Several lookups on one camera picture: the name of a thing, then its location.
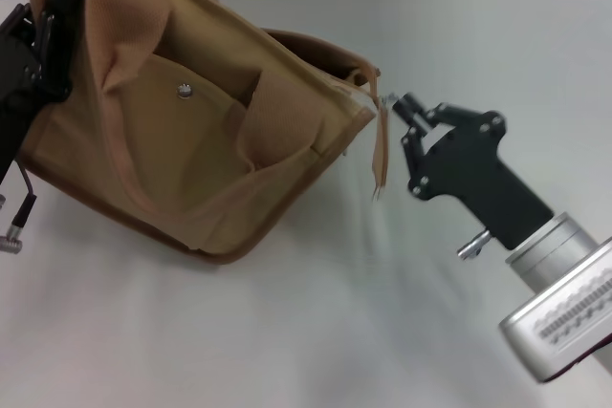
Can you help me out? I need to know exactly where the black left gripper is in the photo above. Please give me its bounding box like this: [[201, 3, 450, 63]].
[[0, 0, 83, 185]]

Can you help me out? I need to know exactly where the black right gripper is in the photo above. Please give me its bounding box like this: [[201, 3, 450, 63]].
[[391, 92, 557, 252]]

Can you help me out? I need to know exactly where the khaki canvas food bag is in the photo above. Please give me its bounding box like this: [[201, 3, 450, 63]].
[[17, 0, 392, 266]]

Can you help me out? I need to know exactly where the dark cable with silver plug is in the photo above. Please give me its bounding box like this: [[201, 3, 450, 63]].
[[0, 161, 38, 257], [455, 229, 493, 262]]

